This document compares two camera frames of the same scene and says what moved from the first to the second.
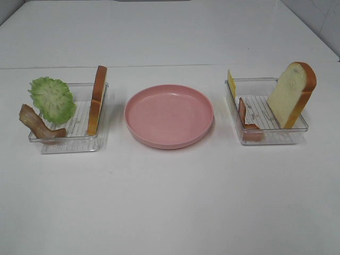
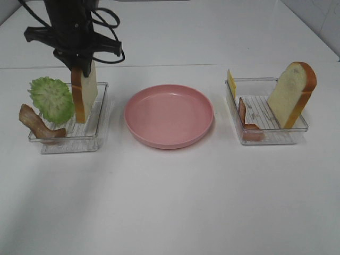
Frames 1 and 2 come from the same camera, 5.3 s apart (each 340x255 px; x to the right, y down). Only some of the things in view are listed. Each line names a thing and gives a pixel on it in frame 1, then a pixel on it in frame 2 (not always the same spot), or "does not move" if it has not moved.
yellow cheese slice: x=231 y=84 does not move
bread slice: x=96 y=100 to x=85 y=91
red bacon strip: x=251 y=132 does not move
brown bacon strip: x=32 y=120 does not move
